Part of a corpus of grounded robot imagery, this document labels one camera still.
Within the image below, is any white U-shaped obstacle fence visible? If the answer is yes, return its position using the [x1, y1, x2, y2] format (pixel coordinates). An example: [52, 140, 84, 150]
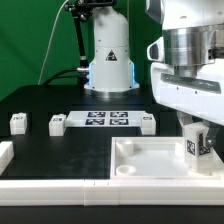
[0, 140, 224, 206]

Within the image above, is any white cable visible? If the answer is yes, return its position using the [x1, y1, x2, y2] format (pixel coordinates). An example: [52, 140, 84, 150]
[37, 0, 70, 86]

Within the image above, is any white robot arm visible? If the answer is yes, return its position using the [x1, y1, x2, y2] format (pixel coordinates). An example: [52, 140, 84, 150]
[84, 0, 224, 144]

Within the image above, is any white square table top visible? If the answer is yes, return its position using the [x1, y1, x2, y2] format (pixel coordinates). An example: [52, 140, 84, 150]
[110, 137, 224, 180]

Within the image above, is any black cable bundle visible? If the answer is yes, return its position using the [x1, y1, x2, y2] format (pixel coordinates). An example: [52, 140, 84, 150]
[43, 68, 88, 86]

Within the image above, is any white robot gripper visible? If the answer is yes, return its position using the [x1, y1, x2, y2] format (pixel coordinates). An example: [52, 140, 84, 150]
[151, 62, 224, 148]

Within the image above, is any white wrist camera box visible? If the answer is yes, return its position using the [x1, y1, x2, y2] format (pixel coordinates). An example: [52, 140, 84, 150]
[147, 37, 164, 62]

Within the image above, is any white fiducial marker sheet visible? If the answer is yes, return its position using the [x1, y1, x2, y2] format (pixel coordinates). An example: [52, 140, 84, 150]
[66, 111, 144, 127]

